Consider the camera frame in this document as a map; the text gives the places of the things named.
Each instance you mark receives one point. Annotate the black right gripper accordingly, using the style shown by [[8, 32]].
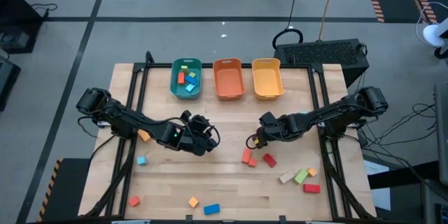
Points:
[[274, 131]]

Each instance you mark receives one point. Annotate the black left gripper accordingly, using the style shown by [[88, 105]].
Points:
[[201, 136]]

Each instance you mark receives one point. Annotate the red wooden block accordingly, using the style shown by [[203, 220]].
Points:
[[311, 188], [269, 160]]

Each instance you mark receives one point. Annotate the red-orange wooden block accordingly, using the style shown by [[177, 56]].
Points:
[[246, 155], [181, 78]]

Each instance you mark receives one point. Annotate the small red-orange cube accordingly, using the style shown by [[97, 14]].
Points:
[[252, 162], [134, 201]]

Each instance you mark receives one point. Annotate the beige wooden block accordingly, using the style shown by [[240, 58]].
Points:
[[286, 178]]

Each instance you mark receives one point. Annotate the light blue long block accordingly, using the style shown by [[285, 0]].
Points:
[[190, 87]]

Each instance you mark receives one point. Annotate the green wooden block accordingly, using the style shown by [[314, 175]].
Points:
[[192, 74], [301, 176]]

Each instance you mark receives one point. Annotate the orange wooden block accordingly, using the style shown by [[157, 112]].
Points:
[[143, 136]]

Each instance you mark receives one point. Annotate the blue wooden block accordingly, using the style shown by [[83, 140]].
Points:
[[191, 79], [211, 209]]

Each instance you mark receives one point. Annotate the small orange cube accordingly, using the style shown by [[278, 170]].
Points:
[[311, 171], [193, 202]]

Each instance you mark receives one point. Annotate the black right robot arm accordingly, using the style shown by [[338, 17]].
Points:
[[332, 115]]

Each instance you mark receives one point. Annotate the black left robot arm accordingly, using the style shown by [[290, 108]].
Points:
[[133, 120]]

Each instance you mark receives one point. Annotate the yellow tape tag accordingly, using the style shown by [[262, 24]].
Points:
[[256, 141]]

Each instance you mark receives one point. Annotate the teal plastic bin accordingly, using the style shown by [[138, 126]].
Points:
[[185, 94]]

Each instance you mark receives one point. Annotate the yellow plastic bin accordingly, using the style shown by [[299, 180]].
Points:
[[266, 82]]

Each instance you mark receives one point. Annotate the orange plastic bin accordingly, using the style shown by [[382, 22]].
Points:
[[228, 82]]

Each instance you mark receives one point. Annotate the small light blue cube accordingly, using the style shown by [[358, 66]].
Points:
[[141, 160]]

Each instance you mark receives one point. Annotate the small yellow-green block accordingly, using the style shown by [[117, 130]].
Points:
[[184, 68]]

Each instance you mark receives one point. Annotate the black computer case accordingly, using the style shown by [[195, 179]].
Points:
[[322, 53]]

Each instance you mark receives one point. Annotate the white paper sheet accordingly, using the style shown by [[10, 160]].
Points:
[[381, 199]]

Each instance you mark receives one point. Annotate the black hazard-edged floor mat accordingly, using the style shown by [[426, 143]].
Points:
[[66, 189]]

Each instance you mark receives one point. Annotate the white round device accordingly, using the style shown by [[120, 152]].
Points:
[[432, 35]]

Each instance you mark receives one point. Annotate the black equipment box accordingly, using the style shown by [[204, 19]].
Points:
[[7, 80]]

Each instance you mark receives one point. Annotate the grey equipment box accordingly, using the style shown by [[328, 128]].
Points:
[[15, 40]]

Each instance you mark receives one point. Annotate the black cabinet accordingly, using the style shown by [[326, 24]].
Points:
[[17, 7]]

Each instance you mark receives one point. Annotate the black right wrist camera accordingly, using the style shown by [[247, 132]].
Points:
[[267, 117]]

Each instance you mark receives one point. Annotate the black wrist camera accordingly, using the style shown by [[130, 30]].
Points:
[[267, 117], [186, 115]]

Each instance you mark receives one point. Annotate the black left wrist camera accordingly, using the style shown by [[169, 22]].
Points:
[[186, 115]]

